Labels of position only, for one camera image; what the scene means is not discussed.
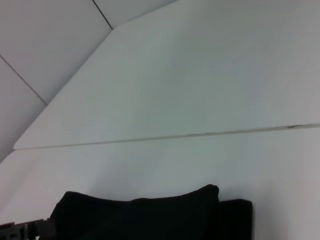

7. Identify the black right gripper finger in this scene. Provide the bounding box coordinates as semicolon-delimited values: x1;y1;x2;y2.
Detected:
0;217;56;240

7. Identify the black shirt with FREE print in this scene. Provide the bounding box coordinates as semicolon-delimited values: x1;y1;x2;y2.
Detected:
48;184;254;240

